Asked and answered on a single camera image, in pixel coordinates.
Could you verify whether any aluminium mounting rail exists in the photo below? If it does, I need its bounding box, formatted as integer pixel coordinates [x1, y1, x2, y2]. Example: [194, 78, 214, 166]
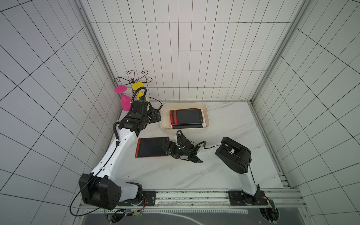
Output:
[80, 187, 306, 210]

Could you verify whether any red writing tablet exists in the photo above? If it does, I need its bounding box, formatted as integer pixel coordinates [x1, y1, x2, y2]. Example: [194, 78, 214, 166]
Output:
[170, 108, 203, 125]
[135, 137, 169, 158]

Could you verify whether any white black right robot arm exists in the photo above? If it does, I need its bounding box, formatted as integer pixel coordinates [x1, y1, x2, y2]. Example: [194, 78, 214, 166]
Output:
[163, 130, 269, 206]

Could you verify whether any cream plastic storage box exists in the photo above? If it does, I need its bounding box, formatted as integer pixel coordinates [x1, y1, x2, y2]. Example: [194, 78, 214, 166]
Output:
[160, 102, 210, 133]

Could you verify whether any pink plastic wine glass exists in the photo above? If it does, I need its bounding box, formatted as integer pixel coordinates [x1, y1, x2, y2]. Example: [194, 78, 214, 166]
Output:
[114, 85, 132, 112]

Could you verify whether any dark metal glass rack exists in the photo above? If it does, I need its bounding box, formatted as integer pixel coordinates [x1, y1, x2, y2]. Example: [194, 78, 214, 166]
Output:
[114, 70, 153, 85]

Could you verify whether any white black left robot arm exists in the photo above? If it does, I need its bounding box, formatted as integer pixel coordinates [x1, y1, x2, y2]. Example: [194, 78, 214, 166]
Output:
[79, 98, 161, 210]

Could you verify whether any yellow plastic wine glass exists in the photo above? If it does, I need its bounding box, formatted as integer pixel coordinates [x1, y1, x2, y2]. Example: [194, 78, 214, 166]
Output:
[131, 85, 149, 106]

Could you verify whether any pink white writing tablet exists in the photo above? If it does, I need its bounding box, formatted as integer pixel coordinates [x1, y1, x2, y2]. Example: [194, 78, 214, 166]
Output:
[169, 108, 208, 129]

